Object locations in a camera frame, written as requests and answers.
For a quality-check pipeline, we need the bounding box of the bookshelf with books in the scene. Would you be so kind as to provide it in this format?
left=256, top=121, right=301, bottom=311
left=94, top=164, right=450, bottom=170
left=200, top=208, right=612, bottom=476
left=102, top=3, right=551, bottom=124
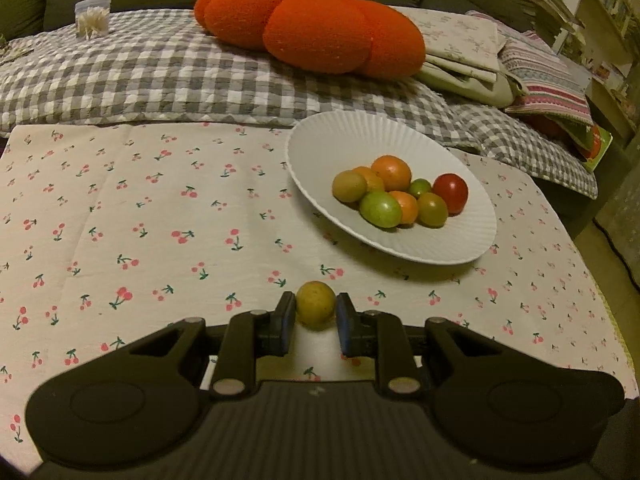
left=555, top=0, right=640, bottom=151

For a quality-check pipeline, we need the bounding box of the small orange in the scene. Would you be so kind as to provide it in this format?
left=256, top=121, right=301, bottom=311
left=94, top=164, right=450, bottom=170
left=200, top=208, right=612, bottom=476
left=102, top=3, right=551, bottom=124
left=352, top=166, right=386, bottom=193
left=389, top=190, right=419, bottom=225

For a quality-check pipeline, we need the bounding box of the cherry print tablecloth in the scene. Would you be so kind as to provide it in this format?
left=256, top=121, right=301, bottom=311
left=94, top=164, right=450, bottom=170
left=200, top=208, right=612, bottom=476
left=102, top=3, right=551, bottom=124
left=0, top=122, right=638, bottom=466

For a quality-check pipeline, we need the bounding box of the olive-brown round fruit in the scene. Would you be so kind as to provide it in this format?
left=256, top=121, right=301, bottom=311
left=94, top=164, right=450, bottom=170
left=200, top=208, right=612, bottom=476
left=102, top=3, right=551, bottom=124
left=332, top=170, right=368, bottom=204

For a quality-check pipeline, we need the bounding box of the large green fruit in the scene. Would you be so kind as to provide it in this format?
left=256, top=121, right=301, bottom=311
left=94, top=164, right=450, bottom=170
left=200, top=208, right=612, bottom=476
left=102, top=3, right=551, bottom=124
left=359, top=191, right=402, bottom=227

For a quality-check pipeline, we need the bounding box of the large orange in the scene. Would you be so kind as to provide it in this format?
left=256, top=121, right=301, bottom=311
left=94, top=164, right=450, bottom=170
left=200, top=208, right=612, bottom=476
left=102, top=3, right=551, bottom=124
left=371, top=155, right=412, bottom=192

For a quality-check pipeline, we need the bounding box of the red tomato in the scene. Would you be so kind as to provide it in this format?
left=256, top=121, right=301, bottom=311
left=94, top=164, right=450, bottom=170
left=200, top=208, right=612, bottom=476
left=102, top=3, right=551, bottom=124
left=432, top=173, right=469, bottom=216

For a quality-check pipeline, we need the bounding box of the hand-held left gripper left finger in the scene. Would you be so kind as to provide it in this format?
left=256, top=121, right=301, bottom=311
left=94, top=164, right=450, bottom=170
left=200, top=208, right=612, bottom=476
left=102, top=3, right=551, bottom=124
left=127, top=291, right=298, bottom=401

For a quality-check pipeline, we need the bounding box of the green-brown tomato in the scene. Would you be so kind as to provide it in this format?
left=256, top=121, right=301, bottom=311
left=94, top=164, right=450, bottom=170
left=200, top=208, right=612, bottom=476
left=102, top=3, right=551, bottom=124
left=416, top=192, right=449, bottom=227

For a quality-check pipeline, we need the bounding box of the stack of papers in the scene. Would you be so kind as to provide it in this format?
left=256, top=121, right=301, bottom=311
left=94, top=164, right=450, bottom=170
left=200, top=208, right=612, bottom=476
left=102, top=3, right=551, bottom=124
left=505, top=0, right=586, bottom=43

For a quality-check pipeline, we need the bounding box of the yellow round fruit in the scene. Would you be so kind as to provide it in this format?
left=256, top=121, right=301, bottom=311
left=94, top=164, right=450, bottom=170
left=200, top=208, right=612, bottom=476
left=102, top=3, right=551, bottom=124
left=296, top=281, right=337, bottom=331

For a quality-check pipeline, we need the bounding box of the white ribbed plate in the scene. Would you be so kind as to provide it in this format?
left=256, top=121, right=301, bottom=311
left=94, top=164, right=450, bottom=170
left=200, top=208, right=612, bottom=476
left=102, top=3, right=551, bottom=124
left=286, top=111, right=498, bottom=265

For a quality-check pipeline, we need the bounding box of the grey checkered blanket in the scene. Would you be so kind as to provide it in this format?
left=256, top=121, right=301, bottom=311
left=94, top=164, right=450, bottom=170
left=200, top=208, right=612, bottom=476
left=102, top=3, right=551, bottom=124
left=0, top=6, right=599, bottom=200

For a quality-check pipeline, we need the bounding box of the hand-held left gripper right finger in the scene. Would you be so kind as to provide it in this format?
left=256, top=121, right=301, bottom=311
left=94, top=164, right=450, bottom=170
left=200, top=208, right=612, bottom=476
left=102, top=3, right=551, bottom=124
left=335, top=291, right=506, bottom=401

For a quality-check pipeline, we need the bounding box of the striped patterned pillow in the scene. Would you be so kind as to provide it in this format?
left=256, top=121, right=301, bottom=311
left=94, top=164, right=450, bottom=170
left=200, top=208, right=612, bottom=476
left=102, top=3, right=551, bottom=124
left=465, top=10, right=596, bottom=126

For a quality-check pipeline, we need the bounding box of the orange pumpkin cushion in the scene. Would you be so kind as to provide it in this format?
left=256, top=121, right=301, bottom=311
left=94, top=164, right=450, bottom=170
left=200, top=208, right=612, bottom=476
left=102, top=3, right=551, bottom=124
left=194, top=0, right=427, bottom=79

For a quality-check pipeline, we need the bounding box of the folded floral cloth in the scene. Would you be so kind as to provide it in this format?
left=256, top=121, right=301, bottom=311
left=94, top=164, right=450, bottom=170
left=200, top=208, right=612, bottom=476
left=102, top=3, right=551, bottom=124
left=390, top=6, right=506, bottom=83

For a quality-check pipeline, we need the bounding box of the green picture book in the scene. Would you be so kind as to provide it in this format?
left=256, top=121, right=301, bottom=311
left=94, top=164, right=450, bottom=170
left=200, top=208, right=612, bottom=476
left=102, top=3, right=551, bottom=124
left=565, top=122, right=613, bottom=173

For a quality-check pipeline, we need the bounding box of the folded beige cloth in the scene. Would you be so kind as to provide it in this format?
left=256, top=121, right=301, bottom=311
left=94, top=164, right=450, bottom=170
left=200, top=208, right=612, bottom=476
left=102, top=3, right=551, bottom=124
left=417, top=57, right=528, bottom=108

